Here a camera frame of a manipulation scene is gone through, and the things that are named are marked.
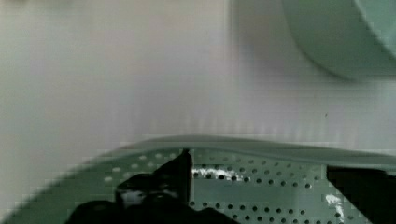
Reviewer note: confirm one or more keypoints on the green plastic strainer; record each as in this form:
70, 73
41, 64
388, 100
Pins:
250, 181

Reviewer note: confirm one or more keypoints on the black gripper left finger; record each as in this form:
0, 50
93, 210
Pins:
159, 197

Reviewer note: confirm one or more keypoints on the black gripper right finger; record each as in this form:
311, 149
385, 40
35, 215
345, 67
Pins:
371, 191

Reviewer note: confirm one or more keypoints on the teal green bowl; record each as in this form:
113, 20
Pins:
354, 39

